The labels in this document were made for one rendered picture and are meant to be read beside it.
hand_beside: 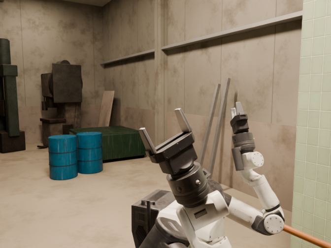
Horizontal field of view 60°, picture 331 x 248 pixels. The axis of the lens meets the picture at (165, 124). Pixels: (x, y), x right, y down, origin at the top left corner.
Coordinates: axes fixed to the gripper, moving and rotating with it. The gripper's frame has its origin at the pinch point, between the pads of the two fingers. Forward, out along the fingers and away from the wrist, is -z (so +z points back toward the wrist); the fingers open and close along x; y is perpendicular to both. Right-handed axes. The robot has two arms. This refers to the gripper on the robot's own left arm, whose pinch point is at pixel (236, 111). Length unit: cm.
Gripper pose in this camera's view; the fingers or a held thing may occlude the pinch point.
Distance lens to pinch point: 133.4
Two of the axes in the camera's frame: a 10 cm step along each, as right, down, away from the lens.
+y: -9.9, 1.3, -0.6
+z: 1.4, 9.5, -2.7
